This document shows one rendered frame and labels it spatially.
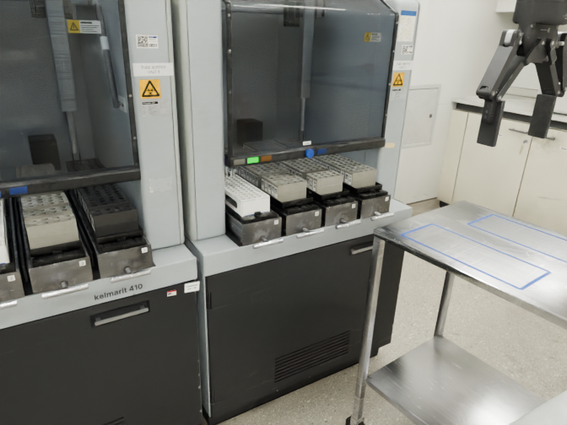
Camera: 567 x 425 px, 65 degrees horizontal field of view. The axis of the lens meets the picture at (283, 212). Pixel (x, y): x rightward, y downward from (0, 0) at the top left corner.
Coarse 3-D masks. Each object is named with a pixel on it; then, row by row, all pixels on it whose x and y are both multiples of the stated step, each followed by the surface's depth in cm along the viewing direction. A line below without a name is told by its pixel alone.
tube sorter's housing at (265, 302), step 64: (192, 0) 111; (192, 64) 117; (192, 128) 123; (192, 192) 130; (256, 256) 138; (320, 256) 153; (384, 256) 170; (256, 320) 148; (320, 320) 164; (384, 320) 185; (256, 384) 158
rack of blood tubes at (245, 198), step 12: (228, 180) 150; (240, 180) 151; (228, 192) 140; (240, 192) 141; (252, 192) 141; (264, 192) 141; (228, 204) 142; (240, 204) 134; (252, 204) 135; (264, 204) 138
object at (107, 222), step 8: (128, 208) 122; (136, 208) 121; (96, 216) 116; (104, 216) 117; (112, 216) 118; (120, 216) 119; (128, 216) 120; (136, 216) 122; (96, 224) 117; (104, 224) 118; (112, 224) 119; (120, 224) 120; (128, 224) 121; (136, 224) 122; (96, 232) 117; (104, 232) 118; (112, 232) 120; (120, 232) 121
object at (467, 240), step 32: (416, 224) 132; (448, 224) 133; (480, 224) 134; (512, 224) 135; (448, 256) 114; (480, 256) 115; (512, 256) 115; (544, 256) 116; (448, 288) 163; (512, 288) 101; (544, 288) 101; (416, 352) 161; (448, 352) 161; (384, 384) 146; (416, 384) 147; (448, 384) 147; (480, 384) 148; (512, 384) 148; (352, 416) 156; (416, 416) 134; (448, 416) 135; (480, 416) 135; (512, 416) 136
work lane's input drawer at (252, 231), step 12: (228, 216) 140; (240, 216) 135; (252, 216) 135; (264, 216) 135; (276, 216) 138; (240, 228) 133; (252, 228) 134; (264, 228) 136; (276, 228) 138; (252, 240) 135; (264, 240) 135; (276, 240) 135
